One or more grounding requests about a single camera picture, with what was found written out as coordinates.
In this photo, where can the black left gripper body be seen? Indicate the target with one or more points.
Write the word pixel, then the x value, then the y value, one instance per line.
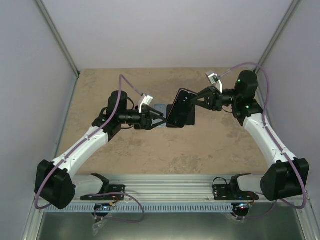
pixel 144 123

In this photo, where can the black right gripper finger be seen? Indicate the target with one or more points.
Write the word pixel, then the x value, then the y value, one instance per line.
pixel 205 103
pixel 208 92

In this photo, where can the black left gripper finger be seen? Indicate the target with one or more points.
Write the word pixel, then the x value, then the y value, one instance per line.
pixel 154 113
pixel 150 126

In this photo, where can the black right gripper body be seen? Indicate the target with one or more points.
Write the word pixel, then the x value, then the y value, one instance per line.
pixel 217 101

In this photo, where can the light blue phone case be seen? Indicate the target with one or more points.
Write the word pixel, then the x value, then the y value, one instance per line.
pixel 160 107

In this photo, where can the phone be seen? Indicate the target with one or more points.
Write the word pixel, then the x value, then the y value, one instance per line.
pixel 137 127
pixel 181 108

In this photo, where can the silver-edged black smartphone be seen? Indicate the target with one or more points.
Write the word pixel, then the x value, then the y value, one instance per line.
pixel 191 119

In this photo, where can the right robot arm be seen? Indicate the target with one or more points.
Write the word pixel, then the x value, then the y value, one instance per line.
pixel 286 175

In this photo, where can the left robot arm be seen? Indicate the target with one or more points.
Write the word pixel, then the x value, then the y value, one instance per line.
pixel 56 181

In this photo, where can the left circuit board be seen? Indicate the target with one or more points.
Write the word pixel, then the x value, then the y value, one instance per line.
pixel 105 206

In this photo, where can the circuit board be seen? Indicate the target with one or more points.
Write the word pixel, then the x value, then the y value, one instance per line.
pixel 239 206
pixel 105 206

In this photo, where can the right circuit board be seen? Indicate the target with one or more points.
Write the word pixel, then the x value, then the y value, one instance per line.
pixel 239 206

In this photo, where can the clear plastic bag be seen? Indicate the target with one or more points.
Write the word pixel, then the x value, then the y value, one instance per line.
pixel 97 226

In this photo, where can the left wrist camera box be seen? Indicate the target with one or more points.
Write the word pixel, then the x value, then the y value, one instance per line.
pixel 145 100

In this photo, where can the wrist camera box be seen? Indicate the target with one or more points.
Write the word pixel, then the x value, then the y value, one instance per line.
pixel 145 100
pixel 215 80

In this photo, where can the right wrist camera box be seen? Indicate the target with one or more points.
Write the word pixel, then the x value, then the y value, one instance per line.
pixel 215 80

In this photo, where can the aluminium rail beam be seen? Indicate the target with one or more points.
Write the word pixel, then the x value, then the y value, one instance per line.
pixel 142 188

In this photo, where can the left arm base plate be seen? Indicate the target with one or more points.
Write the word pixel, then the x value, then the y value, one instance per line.
pixel 112 188

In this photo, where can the slotted cable duct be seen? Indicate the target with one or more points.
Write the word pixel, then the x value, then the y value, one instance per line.
pixel 148 208

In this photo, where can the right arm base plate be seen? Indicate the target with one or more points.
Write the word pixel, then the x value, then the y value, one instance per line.
pixel 230 191

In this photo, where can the right frame post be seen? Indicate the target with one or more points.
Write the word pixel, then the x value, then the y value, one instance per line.
pixel 292 8

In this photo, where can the frame post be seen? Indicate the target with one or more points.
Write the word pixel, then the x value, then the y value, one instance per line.
pixel 292 8
pixel 56 35

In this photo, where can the left frame post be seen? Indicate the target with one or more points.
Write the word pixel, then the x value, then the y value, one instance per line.
pixel 56 35

